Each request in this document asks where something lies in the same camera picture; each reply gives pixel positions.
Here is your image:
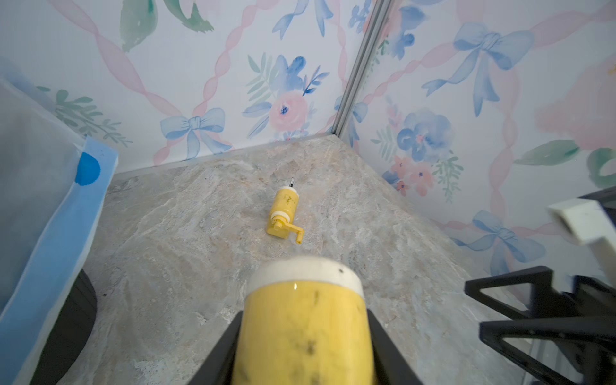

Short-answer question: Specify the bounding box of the right corner aluminium post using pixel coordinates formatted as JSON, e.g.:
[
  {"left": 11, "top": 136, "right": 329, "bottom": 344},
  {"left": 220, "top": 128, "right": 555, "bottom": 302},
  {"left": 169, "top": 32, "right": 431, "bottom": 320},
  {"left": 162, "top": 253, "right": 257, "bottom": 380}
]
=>
[{"left": 332, "top": 0, "right": 393, "bottom": 138}]

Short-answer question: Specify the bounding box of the yellow pencil sharpener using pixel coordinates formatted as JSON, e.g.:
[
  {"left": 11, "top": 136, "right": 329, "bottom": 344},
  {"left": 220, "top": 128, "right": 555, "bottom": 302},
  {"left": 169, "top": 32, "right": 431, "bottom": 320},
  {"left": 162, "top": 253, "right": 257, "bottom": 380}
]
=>
[
  {"left": 266, "top": 178, "right": 304, "bottom": 245},
  {"left": 231, "top": 256, "right": 376, "bottom": 384}
]

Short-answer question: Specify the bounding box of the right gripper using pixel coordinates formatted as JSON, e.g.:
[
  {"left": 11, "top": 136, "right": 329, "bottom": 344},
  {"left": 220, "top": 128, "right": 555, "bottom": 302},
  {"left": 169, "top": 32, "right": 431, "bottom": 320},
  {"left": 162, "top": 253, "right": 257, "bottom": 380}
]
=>
[{"left": 465, "top": 266, "right": 615, "bottom": 384}]

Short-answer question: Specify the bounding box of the black trash bin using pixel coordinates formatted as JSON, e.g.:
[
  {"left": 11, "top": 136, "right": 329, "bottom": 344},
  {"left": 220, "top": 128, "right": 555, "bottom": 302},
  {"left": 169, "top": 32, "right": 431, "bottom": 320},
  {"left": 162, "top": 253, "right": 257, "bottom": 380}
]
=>
[{"left": 31, "top": 270, "right": 98, "bottom": 385}]

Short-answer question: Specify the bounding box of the clear trash bag blue band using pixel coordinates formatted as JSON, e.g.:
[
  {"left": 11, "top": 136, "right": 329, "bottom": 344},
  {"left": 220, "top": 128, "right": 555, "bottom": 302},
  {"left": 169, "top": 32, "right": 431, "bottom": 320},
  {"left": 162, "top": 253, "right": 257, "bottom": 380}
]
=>
[{"left": 1, "top": 81, "right": 118, "bottom": 384}]

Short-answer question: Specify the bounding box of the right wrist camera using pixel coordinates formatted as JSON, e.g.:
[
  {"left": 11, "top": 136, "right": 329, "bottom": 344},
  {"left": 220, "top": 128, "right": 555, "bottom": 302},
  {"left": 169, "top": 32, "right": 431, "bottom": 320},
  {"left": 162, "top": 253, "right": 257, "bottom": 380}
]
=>
[{"left": 546, "top": 187, "right": 615, "bottom": 287}]

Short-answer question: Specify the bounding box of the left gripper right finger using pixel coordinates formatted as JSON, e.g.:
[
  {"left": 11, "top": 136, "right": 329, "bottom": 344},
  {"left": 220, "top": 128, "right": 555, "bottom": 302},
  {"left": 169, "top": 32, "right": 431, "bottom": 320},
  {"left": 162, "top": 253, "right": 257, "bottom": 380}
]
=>
[{"left": 367, "top": 310, "right": 423, "bottom": 385}]

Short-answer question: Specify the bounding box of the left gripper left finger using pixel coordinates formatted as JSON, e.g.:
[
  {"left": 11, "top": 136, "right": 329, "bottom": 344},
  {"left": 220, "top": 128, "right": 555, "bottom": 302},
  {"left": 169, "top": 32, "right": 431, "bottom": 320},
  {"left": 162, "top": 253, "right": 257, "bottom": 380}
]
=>
[{"left": 188, "top": 311, "right": 243, "bottom": 385}]

